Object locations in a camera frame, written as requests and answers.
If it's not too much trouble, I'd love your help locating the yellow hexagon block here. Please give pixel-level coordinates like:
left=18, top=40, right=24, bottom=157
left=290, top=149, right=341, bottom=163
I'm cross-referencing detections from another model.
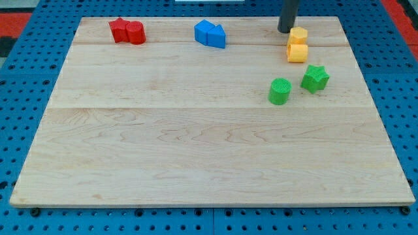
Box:
left=287, top=27, right=308, bottom=44

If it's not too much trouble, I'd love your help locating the blue triangle block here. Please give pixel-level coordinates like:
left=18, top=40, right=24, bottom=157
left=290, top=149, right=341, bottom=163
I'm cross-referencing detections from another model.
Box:
left=207, top=25, right=226, bottom=49

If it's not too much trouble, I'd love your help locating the red cylinder block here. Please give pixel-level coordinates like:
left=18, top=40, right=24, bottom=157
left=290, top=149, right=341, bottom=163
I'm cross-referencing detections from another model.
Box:
left=125, top=21, right=146, bottom=44

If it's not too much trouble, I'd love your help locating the yellow cylinder block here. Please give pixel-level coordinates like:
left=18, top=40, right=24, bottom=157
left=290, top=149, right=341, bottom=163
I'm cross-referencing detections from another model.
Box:
left=287, top=44, right=308, bottom=63

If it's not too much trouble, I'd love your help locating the light wooden board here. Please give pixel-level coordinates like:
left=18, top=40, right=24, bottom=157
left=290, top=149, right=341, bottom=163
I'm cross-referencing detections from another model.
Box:
left=10, top=16, right=415, bottom=208

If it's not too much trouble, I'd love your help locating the green star block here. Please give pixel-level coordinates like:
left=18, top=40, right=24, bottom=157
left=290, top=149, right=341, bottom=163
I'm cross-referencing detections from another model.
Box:
left=300, top=65, right=330, bottom=94

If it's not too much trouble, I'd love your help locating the blue cube block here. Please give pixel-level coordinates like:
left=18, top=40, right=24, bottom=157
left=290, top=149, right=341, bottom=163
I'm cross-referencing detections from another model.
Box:
left=194, top=20, right=215, bottom=46

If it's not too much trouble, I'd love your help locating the green cylinder block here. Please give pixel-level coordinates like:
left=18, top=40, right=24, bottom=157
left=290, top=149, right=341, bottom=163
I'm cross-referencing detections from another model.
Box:
left=268, top=78, right=292, bottom=105

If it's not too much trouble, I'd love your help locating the red star block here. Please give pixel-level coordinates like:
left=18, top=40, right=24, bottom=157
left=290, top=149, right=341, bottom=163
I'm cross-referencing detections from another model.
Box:
left=108, top=17, right=130, bottom=43

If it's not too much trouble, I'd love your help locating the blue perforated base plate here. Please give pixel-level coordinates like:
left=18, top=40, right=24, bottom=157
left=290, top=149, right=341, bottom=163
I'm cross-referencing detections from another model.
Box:
left=1, top=1, right=417, bottom=234

